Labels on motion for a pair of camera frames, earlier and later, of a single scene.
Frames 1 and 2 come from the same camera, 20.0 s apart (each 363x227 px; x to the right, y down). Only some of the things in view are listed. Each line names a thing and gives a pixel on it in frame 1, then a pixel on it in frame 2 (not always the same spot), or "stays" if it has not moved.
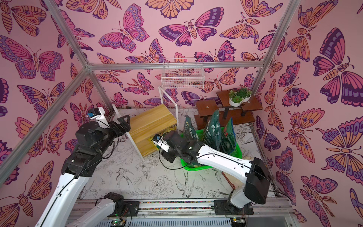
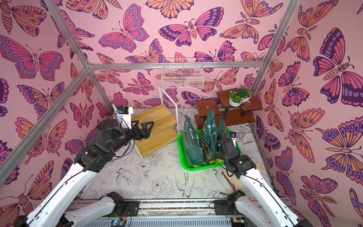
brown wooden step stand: (238, 104) stays
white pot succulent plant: (237, 98) stays
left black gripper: (125, 128) → (145, 134)
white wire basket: (183, 73) stays
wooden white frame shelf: (144, 127) stays
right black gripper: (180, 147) → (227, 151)
